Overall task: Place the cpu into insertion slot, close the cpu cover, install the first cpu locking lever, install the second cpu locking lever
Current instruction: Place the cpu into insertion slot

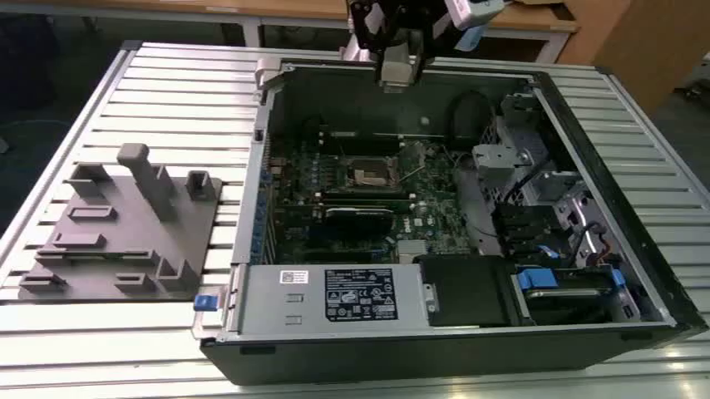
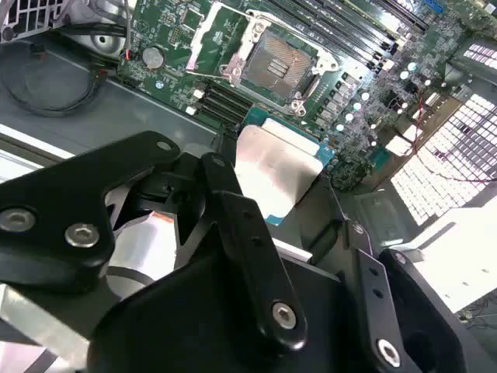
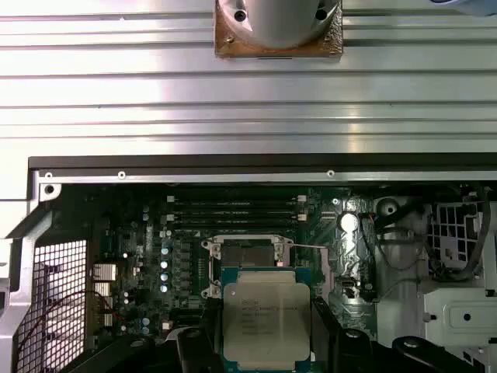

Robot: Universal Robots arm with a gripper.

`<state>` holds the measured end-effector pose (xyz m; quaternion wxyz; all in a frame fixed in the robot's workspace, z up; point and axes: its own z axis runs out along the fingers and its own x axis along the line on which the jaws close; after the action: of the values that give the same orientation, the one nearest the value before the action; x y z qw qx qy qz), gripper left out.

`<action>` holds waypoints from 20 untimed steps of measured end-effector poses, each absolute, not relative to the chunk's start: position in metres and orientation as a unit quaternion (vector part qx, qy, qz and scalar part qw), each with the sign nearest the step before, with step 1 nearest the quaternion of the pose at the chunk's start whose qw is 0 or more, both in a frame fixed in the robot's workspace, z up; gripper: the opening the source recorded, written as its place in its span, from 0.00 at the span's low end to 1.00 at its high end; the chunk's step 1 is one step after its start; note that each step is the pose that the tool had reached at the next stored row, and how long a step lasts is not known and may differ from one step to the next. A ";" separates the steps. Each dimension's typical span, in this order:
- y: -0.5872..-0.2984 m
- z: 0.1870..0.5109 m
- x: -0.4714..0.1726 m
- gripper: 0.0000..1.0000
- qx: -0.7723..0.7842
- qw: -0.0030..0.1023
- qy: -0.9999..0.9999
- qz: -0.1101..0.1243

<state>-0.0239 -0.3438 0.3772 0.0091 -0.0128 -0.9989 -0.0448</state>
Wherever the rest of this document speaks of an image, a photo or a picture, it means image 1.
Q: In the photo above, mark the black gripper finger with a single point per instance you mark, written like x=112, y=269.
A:
x=379, y=62
x=424, y=54

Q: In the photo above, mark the silver CPU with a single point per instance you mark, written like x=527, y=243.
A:
x=399, y=66

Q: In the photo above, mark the CPU socket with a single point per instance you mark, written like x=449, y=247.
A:
x=367, y=174

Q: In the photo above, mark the wooden desk white legs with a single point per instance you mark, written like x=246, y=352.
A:
x=532, y=23

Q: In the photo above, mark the metal drive cage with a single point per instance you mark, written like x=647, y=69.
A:
x=520, y=120

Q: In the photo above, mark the green motherboard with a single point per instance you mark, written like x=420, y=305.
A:
x=437, y=208

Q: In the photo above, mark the wooden cabinet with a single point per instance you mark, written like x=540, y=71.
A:
x=638, y=41

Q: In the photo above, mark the black graphics card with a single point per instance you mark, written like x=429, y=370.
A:
x=360, y=224

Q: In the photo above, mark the small silver heatsink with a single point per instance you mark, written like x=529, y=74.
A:
x=415, y=247

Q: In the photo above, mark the small white sticker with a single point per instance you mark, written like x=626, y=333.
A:
x=292, y=277

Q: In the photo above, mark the black power supply label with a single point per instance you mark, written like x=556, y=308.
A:
x=360, y=295

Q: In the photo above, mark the hard disk in blue carrier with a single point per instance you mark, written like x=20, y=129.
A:
x=537, y=279

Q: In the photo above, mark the silver power supply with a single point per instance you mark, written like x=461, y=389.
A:
x=265, y=299

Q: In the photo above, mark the grey parts rack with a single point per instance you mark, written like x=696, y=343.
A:
x=126, y=232

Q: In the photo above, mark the blue case latch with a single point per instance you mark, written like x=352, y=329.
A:
x=205, y=302

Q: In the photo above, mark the black PC case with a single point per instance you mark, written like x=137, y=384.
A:
x=388, y=361

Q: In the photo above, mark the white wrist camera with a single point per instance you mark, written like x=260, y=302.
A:
x=471, y=12

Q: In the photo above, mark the silver metal bracket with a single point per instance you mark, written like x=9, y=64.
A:
x=496, y=160

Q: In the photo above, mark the wooden desk grey frame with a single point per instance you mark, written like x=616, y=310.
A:
x=138, y=5

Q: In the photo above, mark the black plastic bracket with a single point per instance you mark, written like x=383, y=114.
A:
x=527, y=228

